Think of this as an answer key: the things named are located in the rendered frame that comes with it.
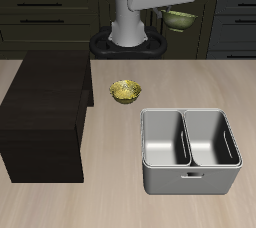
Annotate green bowl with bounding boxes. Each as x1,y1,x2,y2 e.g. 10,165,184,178
161,9,199,34

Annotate yellow bowl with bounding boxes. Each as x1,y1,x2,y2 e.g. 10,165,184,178
109,79,143,105

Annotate dark grey kitchen cupboard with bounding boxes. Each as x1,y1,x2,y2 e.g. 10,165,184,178
205,0,256,61

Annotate dark olive kitchen cupboards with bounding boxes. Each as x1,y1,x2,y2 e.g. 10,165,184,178
0,0,218,61

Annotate dark wooden cabinet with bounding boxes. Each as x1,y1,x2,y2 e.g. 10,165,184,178
0,50,95,184

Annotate white two-bin basket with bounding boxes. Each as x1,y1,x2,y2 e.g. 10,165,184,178
139,107,244,197

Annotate flat black base plate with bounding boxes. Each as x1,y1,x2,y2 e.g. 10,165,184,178
88,25,168,60

